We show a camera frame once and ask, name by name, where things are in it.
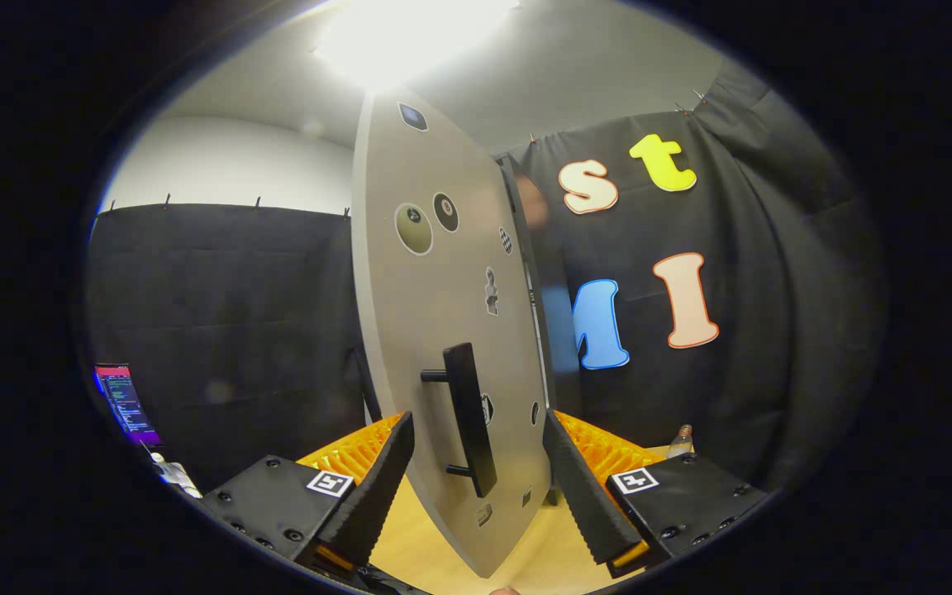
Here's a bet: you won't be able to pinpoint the large ceiling light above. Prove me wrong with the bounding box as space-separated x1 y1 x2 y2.
315 0 518 92

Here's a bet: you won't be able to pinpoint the black backdrop cloth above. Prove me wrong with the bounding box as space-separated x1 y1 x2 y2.
83 58 886 497

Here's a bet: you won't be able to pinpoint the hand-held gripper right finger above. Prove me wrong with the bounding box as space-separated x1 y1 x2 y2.
542 409 773 579

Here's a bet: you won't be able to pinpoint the grey shoe cabinet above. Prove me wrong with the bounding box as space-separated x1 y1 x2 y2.
494 153 584 507

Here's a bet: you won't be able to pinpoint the computer monitor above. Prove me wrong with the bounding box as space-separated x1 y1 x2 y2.
94 364 164 447

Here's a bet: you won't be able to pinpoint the small white object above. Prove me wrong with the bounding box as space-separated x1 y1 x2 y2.
150 450 204 498

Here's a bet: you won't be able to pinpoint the grey shoe cabinet door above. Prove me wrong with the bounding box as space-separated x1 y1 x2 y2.
350 91 555 579

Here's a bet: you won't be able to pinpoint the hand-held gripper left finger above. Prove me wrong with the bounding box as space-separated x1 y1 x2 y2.
199 411 416 579

